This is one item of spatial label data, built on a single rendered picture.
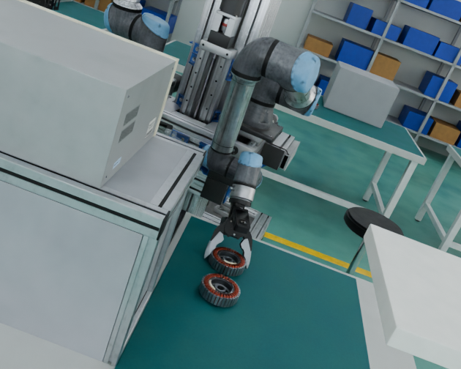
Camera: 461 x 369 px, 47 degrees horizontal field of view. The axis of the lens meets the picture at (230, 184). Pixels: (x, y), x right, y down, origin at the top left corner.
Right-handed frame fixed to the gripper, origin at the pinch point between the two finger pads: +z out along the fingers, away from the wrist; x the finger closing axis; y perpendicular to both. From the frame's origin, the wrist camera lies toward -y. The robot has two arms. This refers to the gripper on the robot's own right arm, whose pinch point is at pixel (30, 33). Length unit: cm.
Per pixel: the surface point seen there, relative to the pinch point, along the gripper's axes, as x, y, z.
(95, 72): -56, -65, -16
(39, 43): -43, -62, -16
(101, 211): -66, -69, 7
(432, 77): -193, 615, 14
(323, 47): -44, 596, 27
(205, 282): -84, -30, 37
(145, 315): -76, -48, 40
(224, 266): -86, -17, 37
